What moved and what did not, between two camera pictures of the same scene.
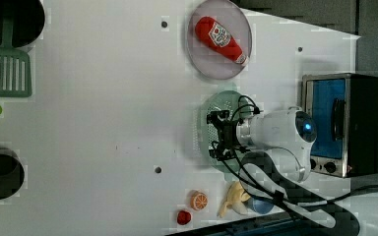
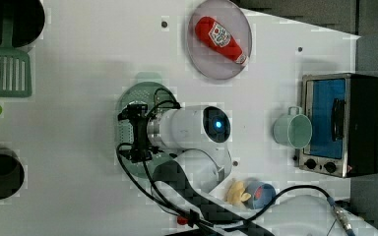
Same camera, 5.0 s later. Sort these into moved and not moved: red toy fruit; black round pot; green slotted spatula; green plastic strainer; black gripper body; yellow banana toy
Moved: green plastic strainer; black gripper body
Not moved: green slotted spatula; black round pot; red toy fruit; yellow banana toy
